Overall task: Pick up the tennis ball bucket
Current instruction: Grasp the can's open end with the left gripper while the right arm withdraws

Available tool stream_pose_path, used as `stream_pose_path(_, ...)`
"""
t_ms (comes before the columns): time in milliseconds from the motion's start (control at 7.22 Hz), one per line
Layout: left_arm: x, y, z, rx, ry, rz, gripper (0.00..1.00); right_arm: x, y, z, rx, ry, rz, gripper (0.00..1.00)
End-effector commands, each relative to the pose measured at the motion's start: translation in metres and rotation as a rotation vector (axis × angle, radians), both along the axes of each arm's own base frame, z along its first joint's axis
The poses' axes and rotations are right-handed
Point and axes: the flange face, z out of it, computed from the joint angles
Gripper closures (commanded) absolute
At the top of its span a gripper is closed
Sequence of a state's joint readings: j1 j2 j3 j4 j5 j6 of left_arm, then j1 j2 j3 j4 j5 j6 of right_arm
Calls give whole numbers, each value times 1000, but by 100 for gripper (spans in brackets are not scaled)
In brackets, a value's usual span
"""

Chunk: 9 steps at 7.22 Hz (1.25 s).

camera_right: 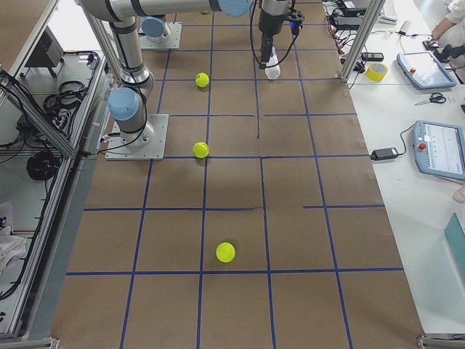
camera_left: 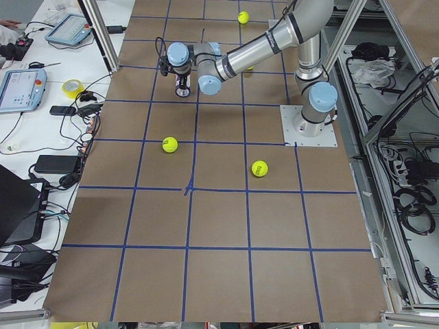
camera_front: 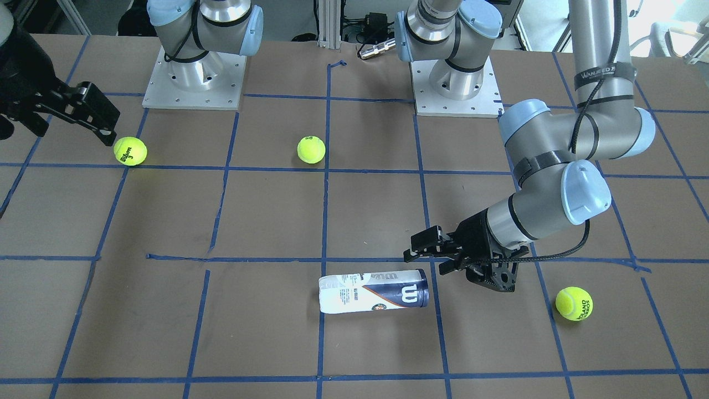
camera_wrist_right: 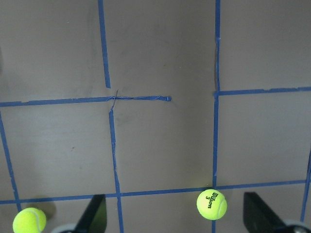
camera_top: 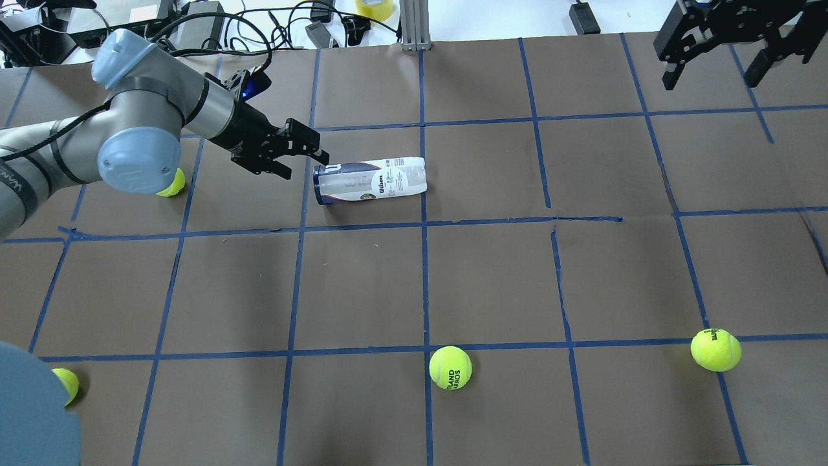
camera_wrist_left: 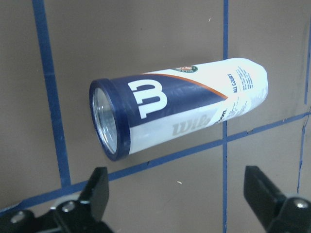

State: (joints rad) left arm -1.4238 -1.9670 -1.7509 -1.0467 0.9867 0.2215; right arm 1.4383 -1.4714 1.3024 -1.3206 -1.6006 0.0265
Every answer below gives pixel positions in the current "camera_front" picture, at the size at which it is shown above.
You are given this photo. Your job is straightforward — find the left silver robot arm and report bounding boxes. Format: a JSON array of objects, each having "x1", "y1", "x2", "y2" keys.
[{"x1": 403, "y1": 1, "x2": 656, "y2": 292}]

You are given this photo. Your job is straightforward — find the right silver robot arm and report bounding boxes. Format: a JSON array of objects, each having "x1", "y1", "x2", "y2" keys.
[{"x1": 1, "y1": 1, "x2": 264, "y2": 146}]

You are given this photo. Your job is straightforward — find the white blue tennis ball can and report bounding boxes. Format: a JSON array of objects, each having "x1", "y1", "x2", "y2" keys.
[{"x1": 318, "y1": 269, "x2": 430, "y2": 315}]

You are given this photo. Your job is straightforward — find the silver metal cylinder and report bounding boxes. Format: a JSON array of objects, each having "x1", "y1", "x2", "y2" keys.
[{"x1": 357, "y1": 38, "x2": 397, "y2": 60}]

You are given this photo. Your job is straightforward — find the tennis ball centre back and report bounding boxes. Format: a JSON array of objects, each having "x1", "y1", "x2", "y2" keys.
[{"x1": 296, "y1": 136, "x2": 326, "y2": 164}]

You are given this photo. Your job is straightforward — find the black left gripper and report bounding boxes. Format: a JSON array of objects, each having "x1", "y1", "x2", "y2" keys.
[{"x1": 403, "y1": 213, "x2": 530, "y2": 293}]

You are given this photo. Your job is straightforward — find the tennis ball near base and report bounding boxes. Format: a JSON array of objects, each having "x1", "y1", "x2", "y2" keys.
[{"x1": 113, "y1": 137, "x2": 148, "y2": 166}]

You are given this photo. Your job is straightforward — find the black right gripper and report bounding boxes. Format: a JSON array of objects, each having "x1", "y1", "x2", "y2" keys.
[{"x1": 1, "y1": 22, "x2": 121, "y2": 147}]

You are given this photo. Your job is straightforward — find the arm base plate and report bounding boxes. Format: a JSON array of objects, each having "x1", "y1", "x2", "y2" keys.
[
  {"x1": 142, "y1": 49, "x2": 248, "y2": 111},
  {"x1": 409, "y1": 58, "x2": 504, "y2": 118}
]

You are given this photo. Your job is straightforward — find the tennis ball front Roland Garros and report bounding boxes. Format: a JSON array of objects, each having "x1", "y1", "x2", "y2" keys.
[{"x1": 554, "y1": 287, "x2": 593, "y2": 321}]

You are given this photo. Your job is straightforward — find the aluminium frame post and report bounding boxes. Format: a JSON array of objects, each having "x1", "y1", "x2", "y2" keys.
[{"x1": 316, "y1": 0, "x2": 342, "y2": 50}]

